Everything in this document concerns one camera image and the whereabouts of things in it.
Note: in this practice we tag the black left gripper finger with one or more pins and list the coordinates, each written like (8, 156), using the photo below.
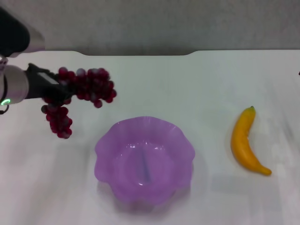
(65, 95)

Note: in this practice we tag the yellow banana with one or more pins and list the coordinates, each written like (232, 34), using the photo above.
(242, 143)

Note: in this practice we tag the red grape bunch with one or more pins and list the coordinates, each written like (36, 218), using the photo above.
(91, 84)

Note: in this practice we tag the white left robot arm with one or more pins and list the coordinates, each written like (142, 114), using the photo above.
(14, 84)

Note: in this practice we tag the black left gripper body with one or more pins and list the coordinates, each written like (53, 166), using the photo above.
(39, 85)

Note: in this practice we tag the purple wavy plastic bowl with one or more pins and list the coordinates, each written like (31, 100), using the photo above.
(145, 159)

